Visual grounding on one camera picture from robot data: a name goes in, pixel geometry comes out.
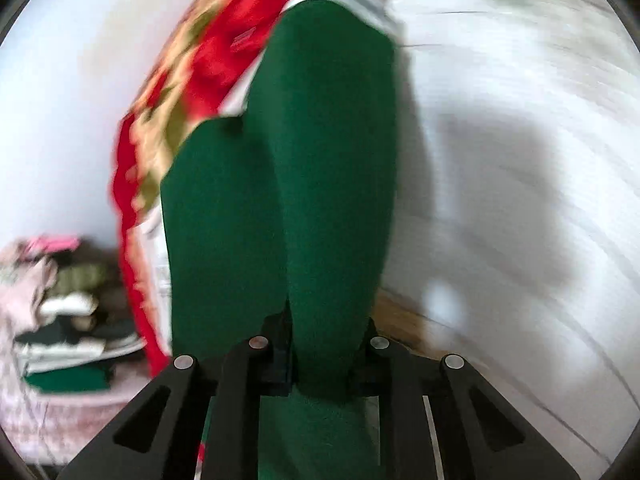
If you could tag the pink patterned cover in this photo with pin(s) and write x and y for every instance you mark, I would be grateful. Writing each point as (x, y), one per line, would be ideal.
(51, 409)

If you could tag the pile of folded clothes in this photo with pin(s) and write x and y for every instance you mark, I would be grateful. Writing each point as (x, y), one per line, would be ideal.
(65, 319)

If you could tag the green white varsity jacket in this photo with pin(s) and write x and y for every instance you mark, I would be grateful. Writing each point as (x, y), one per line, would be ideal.
(288, 206)

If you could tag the red floral blanket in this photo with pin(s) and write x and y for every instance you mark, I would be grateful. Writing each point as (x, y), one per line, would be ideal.
(213, 46)

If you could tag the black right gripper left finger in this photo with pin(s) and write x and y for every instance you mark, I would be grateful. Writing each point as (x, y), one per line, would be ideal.
(196, 419)

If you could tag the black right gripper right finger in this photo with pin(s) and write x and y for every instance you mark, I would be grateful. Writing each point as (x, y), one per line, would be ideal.
(443, 419)

